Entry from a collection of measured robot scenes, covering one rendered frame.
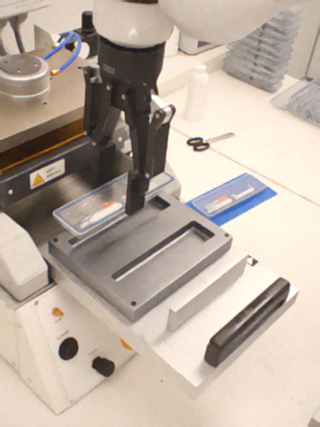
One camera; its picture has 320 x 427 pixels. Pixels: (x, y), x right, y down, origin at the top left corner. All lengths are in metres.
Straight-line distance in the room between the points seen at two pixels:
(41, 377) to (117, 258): 0.21
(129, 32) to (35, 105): 0.27
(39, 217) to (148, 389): 0.32
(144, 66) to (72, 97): 0.24
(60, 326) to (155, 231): 0.19
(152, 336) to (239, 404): 0.27
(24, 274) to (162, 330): 0.20
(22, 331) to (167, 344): 0.22
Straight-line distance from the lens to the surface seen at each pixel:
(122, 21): 0.61
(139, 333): 0.71
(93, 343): 0.89
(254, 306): 0.71
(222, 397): 0.94
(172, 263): 0.78
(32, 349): 0.83
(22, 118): 0.81
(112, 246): 0.78
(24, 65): 0.86
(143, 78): 0.65
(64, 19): 1.71
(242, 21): 0.50
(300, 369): 1.01
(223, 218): 1.22
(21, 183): 0.81
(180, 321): 0.72
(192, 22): 0.50
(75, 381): 0.89
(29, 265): 0.78
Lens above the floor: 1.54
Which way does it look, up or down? 41 degrees down
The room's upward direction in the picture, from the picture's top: 7 degrees clockwise
